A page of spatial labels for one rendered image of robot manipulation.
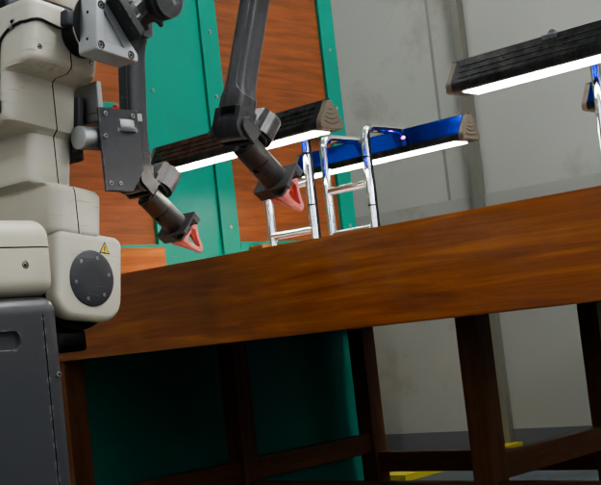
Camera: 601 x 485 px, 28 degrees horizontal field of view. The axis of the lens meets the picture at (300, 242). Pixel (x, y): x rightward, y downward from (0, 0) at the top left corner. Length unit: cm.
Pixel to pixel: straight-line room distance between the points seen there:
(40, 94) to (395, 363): 356
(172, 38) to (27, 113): 139
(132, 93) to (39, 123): 60
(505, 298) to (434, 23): 353
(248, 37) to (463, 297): 75
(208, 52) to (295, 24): 44
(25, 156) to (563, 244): 98
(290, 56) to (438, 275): 188
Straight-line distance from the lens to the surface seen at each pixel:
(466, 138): 321
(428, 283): 220
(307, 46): 402
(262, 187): 256
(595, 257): 202
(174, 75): 356
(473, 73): 251
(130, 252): 324
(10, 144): 232
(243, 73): 250
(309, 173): 303
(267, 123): 254
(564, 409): 519
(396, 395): 562
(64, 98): 232
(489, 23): 539
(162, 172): 287
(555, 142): 518
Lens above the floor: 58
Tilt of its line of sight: 4 degrees up
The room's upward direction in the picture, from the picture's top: 6 degrees counter-clockwise
